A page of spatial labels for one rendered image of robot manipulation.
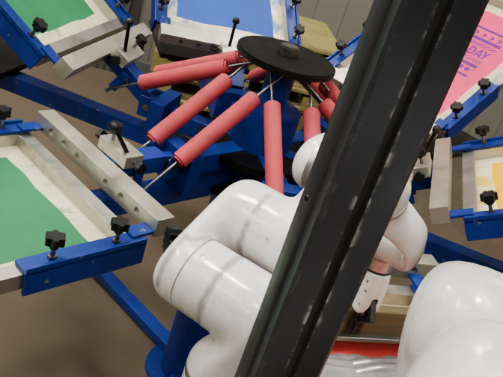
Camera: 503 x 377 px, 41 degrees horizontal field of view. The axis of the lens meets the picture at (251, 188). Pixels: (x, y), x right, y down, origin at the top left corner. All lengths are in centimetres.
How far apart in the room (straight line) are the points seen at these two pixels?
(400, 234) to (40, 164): 103
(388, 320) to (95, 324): 157
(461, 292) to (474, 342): 11
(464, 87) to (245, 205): 198
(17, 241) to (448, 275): 127
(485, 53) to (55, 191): 181
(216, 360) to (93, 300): 218
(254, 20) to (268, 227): 210
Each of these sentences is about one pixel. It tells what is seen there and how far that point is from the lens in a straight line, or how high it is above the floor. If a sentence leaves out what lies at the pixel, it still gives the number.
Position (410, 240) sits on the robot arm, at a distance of 123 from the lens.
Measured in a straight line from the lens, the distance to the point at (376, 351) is 160.
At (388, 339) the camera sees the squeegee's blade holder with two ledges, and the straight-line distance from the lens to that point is 158.
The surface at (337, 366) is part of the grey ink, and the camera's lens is 150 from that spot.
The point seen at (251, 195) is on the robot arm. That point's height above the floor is 149.
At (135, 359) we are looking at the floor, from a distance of 275.
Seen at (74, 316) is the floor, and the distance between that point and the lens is 288.
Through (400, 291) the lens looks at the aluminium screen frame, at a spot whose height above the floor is 99.
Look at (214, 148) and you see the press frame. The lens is 206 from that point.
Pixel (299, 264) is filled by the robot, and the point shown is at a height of 164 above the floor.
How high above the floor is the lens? 189
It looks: 27 degrees down
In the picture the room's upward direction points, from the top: 18 degrees clockwise
